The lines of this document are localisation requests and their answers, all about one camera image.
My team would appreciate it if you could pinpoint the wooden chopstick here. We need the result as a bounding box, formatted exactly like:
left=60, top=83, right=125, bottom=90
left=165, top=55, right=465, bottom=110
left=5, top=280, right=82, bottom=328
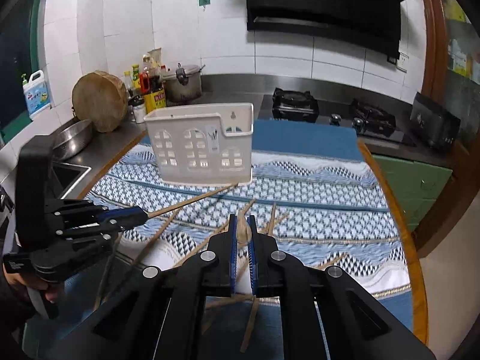
left=266, top=203, right=277, bottom=236
left=240, top=297, right=260, bottom=353
left=172, top=197, right=257, bottom=269
left=131, top=209, right=181, bottom=267
left=236, top=209, right=251, bottom=246
left=147, top=183, right=239, bottom=219

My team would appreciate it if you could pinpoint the left hand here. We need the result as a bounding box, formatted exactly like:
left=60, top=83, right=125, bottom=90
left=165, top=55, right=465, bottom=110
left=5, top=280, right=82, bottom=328
left=3, top=270, right=64, bottom=303

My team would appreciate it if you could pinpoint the wooden chopstick on cloth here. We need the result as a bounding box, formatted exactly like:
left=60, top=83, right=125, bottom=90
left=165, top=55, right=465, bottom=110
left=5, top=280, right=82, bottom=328
left=240, top=297, right=260, bottom=353
left=131, top=209, right=181, bottom=267
left=172, top=197, right=257, bottom=269
left=266, top=203, right=277, bottom=236

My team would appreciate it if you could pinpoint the steel basin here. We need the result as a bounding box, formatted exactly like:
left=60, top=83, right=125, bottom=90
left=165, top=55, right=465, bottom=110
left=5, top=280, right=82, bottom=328
left=53, top=119, right=93, bottom=161

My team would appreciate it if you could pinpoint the blue patterned table cloth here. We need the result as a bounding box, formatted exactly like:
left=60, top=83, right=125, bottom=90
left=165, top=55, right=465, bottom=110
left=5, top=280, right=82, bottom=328
left=87, top=120, right=413, bottom=328

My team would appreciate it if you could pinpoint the small white jar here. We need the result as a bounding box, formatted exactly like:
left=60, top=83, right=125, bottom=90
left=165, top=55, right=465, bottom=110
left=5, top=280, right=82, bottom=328
left=128, top=95, right=146, bottom=124

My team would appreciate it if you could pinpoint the white plastic utensil holder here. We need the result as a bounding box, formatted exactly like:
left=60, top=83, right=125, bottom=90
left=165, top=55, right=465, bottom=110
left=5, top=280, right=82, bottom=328
left=144, top=102, right=254, bottom=186

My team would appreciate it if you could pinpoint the round wooden cutting board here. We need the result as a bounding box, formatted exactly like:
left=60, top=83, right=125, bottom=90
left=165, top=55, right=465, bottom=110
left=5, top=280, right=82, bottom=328
left=72, top=70, right=128, bottom=133

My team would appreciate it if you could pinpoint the red cap sauce bottle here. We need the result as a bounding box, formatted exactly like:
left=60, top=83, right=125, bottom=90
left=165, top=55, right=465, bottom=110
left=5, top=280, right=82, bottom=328
left=139, top=71, right=151, bottom=94

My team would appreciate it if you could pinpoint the white detergent jug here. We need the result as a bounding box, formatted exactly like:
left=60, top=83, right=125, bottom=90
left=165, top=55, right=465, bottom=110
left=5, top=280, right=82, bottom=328
left=22, top=70, right=51, bottom=120

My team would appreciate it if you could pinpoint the steel pot with lid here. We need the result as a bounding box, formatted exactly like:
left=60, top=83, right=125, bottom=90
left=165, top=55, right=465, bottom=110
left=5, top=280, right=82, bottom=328
left=162, top=63, right=205, bottom=103

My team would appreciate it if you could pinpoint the green cabinet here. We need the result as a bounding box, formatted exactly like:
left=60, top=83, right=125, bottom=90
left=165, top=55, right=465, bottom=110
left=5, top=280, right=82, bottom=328
left=373, top=155, right=452, bottom=232

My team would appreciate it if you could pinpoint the black gas stove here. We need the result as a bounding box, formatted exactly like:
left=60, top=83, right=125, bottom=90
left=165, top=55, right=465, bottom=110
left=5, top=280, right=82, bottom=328
left=259, top=88, right=416, bottom=147

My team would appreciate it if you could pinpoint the black appliance box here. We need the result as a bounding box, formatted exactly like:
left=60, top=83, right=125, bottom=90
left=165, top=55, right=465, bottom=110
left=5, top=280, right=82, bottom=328
left=409, top=93, right=461, bottom=153

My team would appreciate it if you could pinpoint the black range hood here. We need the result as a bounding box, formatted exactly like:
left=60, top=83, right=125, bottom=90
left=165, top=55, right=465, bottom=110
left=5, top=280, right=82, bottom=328
left=246, top=0, right=405, bottom=63

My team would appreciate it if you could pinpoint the wooden door frame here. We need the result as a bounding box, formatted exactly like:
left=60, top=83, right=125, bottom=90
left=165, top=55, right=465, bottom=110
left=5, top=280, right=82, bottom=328
left=413, top=0, right=479, bottom=258

